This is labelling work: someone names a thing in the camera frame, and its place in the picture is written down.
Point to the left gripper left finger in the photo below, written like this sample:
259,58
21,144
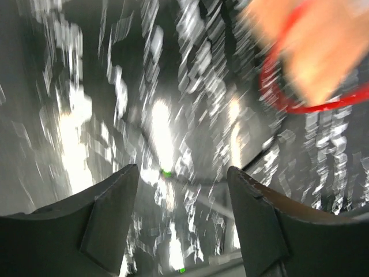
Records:
82,235

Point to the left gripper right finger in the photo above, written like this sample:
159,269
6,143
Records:
281,237

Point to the black marble pattern mat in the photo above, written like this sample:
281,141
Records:
175,88

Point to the brown wooden board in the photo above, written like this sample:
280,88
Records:
321,49

